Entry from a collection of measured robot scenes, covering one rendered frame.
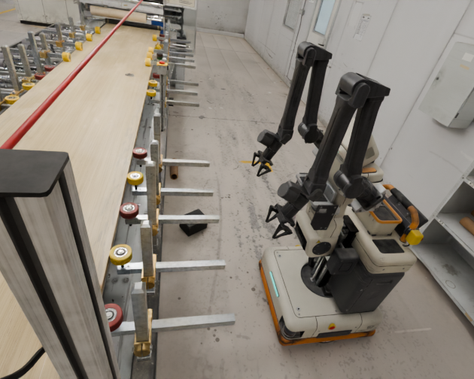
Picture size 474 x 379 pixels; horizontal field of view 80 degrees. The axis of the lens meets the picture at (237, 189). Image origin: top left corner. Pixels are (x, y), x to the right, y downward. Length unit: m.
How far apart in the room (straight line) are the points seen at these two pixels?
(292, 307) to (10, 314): 1.37
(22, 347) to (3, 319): 0.12
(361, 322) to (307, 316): 0.35
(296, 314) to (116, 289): 1.02
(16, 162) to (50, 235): 0.04
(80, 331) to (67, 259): 0.09
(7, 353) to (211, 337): 1.20
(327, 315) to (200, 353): 0.79
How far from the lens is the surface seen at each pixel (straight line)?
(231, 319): 1.11
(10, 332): 1.11
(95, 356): 0.32
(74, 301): 0.24
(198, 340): 1.98
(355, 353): 2.24
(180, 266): 1.23
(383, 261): 1.61
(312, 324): 1.87
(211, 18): 11.72
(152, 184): 1.19
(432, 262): 2.99
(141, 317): 0.93
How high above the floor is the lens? 1.80
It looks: 37 degrees down
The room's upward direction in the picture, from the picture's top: 11 degrees clockwise
